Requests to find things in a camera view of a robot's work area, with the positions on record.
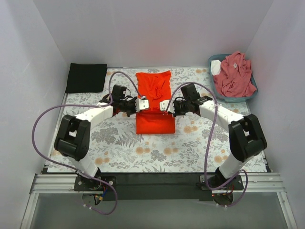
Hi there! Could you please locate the pink t-shirt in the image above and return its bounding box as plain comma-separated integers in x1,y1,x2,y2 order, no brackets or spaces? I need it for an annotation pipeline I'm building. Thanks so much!
213,51,257,98

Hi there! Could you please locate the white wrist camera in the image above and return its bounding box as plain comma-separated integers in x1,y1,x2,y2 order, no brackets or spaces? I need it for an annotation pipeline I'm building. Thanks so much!
135,96,149,113
160,100,174,113

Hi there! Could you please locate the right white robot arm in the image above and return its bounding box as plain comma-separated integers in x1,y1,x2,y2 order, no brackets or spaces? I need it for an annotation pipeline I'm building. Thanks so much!
160,82,267,190

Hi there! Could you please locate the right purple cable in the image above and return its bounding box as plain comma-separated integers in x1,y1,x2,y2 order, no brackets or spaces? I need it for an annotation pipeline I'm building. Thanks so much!
166,82,248,207

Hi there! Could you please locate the purple cable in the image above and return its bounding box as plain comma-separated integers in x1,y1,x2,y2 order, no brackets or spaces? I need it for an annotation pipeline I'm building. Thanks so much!
32,71,147,215
166,82,248,207

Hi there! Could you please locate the orange t-shirt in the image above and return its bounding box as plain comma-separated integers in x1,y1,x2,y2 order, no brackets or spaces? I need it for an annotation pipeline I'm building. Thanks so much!
136,71,175,135

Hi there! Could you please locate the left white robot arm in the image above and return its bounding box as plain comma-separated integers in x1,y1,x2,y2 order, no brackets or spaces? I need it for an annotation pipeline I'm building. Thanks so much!
54,84,139,191

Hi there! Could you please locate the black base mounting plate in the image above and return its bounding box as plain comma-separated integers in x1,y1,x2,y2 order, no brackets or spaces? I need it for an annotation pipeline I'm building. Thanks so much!
73,172,244,202

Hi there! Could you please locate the teal laundry basket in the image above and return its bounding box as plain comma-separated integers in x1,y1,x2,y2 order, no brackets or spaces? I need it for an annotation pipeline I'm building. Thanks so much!
208,54,258,103

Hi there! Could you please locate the aluminium rail frame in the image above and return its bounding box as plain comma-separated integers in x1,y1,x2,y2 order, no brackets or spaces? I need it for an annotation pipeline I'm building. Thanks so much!
21,172,297,229

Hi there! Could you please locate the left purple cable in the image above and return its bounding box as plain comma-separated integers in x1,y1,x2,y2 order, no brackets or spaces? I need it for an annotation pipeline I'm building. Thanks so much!
32,71,147,215

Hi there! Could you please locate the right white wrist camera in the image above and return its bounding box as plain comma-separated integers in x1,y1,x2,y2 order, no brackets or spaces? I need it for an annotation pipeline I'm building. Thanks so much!
160,100,174,113

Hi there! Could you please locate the folded black t-shirt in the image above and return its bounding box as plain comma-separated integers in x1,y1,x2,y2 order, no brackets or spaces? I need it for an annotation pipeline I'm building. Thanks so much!
65,63,107,94

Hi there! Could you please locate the white t-shirt in basket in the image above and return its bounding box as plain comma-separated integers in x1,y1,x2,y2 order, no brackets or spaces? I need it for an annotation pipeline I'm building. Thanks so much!
211,60,221,76

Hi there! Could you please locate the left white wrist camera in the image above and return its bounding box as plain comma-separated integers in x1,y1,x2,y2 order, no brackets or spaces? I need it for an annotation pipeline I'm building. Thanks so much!
135,96,149,113

